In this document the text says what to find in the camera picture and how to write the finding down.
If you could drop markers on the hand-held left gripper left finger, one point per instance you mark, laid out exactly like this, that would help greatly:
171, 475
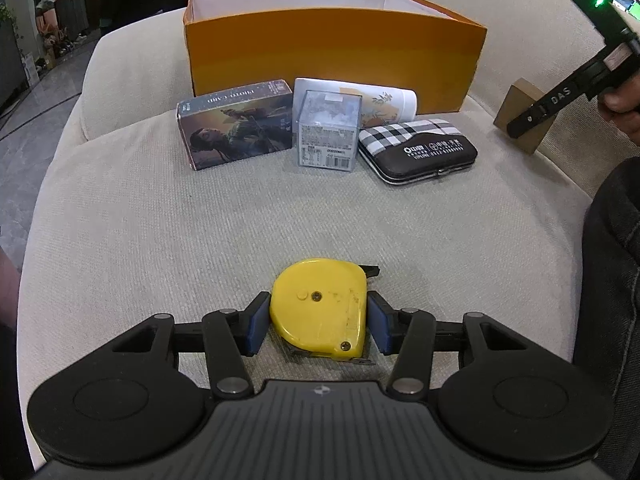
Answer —
257, 322

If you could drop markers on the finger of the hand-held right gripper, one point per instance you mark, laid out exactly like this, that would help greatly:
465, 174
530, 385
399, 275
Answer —
522, 122

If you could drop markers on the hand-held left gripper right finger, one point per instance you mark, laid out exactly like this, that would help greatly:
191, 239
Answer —
377, 325

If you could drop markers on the gold cube box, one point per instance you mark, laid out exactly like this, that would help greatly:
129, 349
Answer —
517, 95

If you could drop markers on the yellow tape measure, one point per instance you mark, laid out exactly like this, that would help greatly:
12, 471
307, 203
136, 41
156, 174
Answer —
315, 310

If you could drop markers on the black plaid zip case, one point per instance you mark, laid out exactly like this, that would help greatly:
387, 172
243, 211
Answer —
425, 155

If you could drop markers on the white lotion tube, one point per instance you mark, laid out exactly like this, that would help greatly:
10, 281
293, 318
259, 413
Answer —
390, 102

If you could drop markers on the dark photo card box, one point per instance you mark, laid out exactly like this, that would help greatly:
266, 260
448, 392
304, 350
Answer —
235, 130

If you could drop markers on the clear plastic cube box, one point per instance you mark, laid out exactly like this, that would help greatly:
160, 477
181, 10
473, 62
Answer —
327, 135

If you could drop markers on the orange cardboard box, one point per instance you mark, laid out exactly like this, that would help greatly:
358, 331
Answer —
325, 50

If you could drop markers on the person's right hand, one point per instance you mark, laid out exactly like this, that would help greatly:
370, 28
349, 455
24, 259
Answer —
622, 102

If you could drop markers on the beige sofa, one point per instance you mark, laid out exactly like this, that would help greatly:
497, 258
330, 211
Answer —
150, 220

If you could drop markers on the white paper bag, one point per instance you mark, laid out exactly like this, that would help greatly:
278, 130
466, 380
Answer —
31, 67

